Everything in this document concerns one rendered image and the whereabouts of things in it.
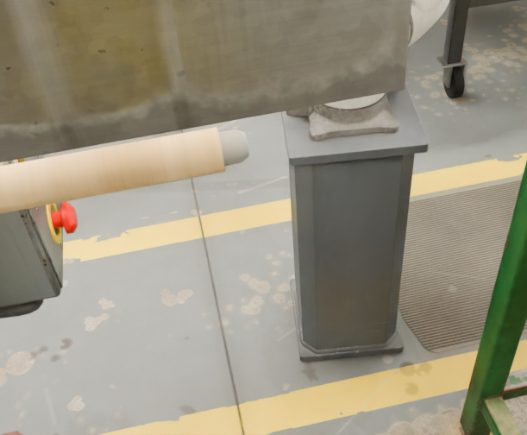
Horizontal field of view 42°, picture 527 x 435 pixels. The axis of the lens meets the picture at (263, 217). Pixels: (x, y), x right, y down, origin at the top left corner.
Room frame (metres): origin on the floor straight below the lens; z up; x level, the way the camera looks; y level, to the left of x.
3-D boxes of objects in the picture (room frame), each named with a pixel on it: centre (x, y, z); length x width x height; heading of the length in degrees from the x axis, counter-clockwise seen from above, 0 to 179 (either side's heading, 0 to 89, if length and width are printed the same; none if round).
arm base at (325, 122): (1.18, -0.18, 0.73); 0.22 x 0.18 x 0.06; 90
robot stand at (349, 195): (1.18, -0.20, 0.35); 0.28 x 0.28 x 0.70; 0
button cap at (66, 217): (0.63, 0.25, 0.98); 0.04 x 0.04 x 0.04; 8
